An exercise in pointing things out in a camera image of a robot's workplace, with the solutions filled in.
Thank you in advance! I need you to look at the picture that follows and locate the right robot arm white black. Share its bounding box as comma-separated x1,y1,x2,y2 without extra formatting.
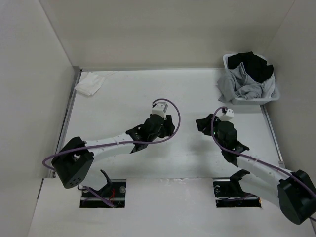
196,114,316,225

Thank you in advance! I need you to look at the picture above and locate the grey tank top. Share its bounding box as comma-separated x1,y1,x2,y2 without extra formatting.
217,62,263,103

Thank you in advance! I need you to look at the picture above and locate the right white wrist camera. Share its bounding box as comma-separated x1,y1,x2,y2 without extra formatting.
219,108,234,121

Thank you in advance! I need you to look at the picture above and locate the white plastic basket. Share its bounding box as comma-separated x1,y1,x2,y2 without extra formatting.
223,53,280,105

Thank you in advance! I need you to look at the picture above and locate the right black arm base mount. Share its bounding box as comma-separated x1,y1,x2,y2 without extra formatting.
213,169,262,208

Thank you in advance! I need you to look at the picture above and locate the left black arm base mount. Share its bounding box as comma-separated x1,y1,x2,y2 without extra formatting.
77,170,127,208

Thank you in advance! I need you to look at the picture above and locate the folded white tank top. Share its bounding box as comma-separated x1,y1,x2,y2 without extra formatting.
75,72,115,97

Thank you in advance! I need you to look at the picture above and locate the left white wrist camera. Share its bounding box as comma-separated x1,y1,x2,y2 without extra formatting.
152,102,168,119

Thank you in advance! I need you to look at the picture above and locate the black tank top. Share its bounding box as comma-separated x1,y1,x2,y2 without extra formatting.
228,51,274,83

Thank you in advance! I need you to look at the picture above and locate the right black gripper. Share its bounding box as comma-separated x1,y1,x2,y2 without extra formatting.
196,114,226,150

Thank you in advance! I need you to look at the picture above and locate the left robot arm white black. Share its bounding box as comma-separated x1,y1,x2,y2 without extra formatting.
51,114,175,197

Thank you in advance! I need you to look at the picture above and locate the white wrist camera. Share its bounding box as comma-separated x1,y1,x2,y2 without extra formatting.
152,102,168,119
219,108,234,121

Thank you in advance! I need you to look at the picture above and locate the white tank top in basket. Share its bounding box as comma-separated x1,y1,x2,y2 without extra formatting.
261,74,276,99

